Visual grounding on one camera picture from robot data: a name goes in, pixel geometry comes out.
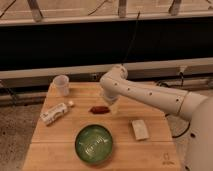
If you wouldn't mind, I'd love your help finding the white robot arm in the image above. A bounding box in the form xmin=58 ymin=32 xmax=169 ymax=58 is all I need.
xmin=100 ymin=65 xmax=213 ymax=171

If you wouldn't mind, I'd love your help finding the white rectangular sponge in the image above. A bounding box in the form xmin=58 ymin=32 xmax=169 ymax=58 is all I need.
xmin=132 ymin=120 xmax=149 ymax=140

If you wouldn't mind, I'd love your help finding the green round plate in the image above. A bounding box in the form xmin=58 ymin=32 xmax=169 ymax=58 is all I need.
xmin=75 ymin=124 xmax=114 ymax=165

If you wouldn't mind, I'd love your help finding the translucent plastic cup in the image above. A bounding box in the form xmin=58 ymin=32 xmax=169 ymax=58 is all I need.
xmin=53 ymin=75 xmax=69 ymax=96

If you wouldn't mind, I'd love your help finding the white plastic bottle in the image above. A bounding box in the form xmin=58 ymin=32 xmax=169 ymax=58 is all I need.
xmin=40 ymin=101 xmax=75 ymax=126

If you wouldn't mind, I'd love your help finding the black cable at right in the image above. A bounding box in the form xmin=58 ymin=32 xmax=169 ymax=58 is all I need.
xmin=155 ymin=71 xmax=193 ymax=139

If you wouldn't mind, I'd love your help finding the black hanging cable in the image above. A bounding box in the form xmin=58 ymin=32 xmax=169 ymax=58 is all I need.
xmin=120 ymin=10 xmax=141 ymax=66

